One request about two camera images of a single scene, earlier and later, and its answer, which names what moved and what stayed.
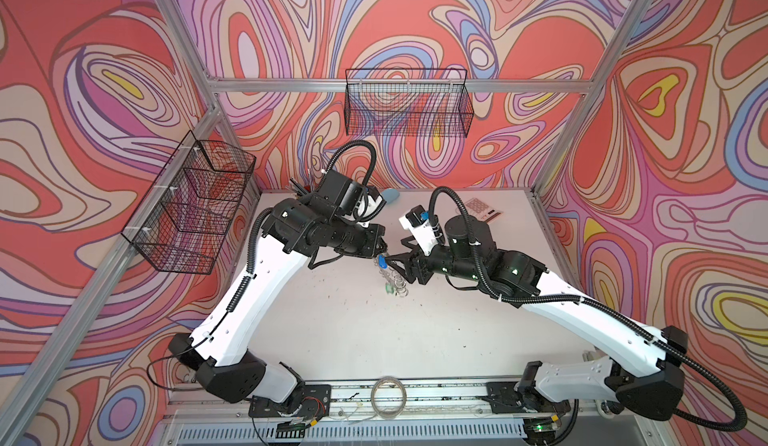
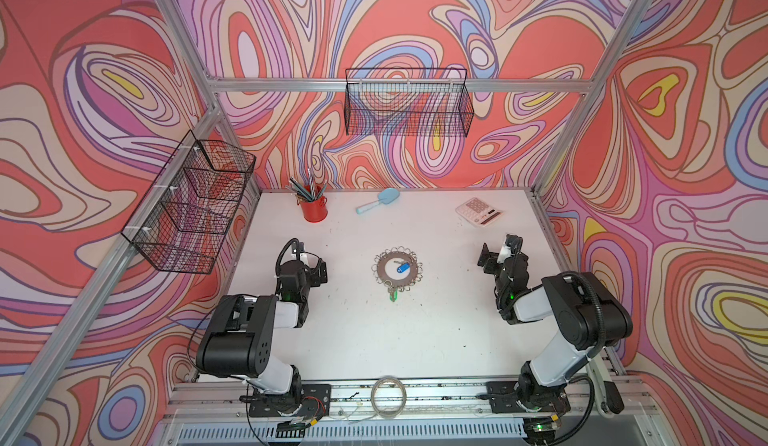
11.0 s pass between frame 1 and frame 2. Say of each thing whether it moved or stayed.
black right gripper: moved
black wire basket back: stayed
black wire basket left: stayed
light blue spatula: stayed
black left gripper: moved
